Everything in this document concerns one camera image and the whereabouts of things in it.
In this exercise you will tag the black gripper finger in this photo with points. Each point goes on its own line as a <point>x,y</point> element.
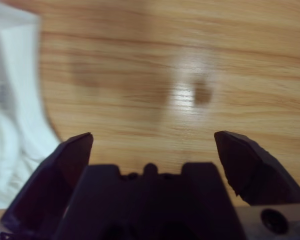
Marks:
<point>260,177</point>
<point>47,195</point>

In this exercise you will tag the white T-shirt with small print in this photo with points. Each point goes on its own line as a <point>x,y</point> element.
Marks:
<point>15,137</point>

